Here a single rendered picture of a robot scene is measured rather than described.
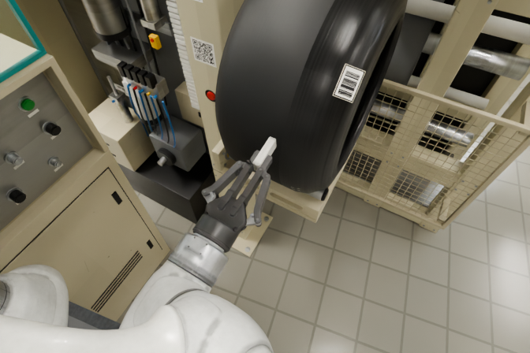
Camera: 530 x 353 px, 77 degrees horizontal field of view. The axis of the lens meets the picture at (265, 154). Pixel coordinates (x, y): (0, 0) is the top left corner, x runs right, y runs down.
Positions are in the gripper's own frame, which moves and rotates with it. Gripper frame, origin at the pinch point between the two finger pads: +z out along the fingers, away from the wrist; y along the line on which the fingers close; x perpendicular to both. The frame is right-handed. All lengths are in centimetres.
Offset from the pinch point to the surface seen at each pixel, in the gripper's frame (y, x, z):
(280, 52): 3.7, -13.4, 14.3
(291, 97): -1.3, -8.7, 9.0
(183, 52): 41.0, 9.1, 23.4
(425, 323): -72, 127, 13
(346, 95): -10.6, -10.0, 12.7
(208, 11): 28.7, -7.4, 24.7
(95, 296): 58, 85, -51
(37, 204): 62, 30, -31
